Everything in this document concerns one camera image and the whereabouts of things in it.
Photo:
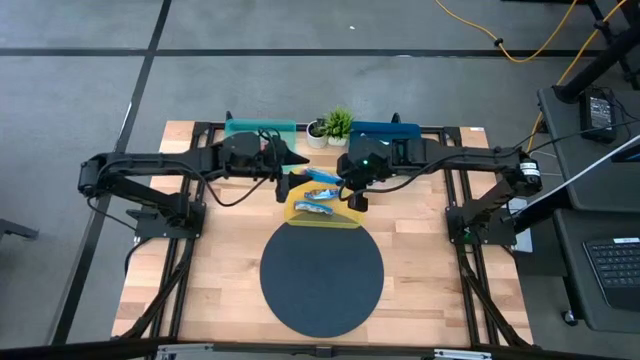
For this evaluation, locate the black caster wheel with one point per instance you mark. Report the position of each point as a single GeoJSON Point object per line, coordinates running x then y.
{"type": "Point", "coordinates": [568, 318]}

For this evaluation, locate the grey control box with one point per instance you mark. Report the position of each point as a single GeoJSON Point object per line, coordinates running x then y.
{"type": "Point", "coordinates": [522, 240]}

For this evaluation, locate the teal translucent plastic tray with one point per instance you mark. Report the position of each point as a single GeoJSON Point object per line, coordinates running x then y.
{"type": "Point", "coordinates": [240, 126]}

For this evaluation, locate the black aluminium table frame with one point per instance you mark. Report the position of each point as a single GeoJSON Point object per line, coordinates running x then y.
{"type": "Point", "coordinates": [452, 134]}

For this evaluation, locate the silver and black pole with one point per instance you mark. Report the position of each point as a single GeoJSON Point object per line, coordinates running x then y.
{"type": "Point", "coordinates": [590, 166]}

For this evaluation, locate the black power adapter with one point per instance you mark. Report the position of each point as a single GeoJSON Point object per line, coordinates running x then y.
{"type": "Point", "coordinates": [597, 115]}

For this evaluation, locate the black computer keyboard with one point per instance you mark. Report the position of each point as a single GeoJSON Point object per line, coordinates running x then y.
{"type": "Point", "coordinates": [615, 270]}

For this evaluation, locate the grey side table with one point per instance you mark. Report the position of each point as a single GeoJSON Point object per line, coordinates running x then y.
{"type": "Point", "coordinates": [560, 125]}

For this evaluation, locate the green artificial potted plant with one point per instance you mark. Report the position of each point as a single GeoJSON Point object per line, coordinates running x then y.
{"type": "Point", "coordinates": [338, 125]}

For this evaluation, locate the black beam with silver brackets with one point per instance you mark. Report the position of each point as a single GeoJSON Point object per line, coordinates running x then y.
{"type": "Point", "coordinates": [300, 350]}

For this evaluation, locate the grey desk with keyboard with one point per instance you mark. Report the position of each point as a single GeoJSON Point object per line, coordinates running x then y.
{"type": "Point", "coordinates": [575, 280]}

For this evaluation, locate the white pot with dark plant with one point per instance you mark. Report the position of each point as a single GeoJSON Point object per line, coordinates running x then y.
{"type": "Point", "coordinates": [316, 140]}

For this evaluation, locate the yellow translucent plastic tray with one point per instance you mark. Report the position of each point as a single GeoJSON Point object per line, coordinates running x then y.
{"type": "Point", "coordinates": [337, 205]}

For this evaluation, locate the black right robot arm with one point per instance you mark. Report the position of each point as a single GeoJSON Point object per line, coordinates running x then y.
{"type": "Point", "coordinates": [460, 155]}

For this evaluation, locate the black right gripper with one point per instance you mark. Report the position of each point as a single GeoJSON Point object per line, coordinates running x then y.
{"type": "Point", "coordinates": [372, 160]}

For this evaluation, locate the round dark woven placemat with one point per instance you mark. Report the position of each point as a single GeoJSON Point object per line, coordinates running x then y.
{"type": "Point", "coordinates": [320, 280]}

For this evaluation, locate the grey furniture leg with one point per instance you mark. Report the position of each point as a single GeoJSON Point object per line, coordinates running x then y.
{"type": "Point", "coordinates": [15, 229]}

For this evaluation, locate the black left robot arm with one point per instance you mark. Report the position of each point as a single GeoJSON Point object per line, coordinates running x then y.
{"type": "Point", "coordinates": [150, 161]}

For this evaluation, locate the dark blue plastic tray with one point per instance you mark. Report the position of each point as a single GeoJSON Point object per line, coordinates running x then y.
{"type": "Point", "coordinates": [400, 131]}

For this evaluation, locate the silver blue granola bar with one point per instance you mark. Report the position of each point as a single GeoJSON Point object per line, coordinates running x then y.
{"type": "Point", "coordinates": [313, 207]}
{"type": "Point", "coordinates": [322, 194]}

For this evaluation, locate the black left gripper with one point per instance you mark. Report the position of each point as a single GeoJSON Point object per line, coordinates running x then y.
{"type": "Point", "coordinates": [242, 152]}

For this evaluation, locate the black floor stand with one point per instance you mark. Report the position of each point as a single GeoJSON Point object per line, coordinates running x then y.
{"type": "Point", "coordinates": [600, 62]}

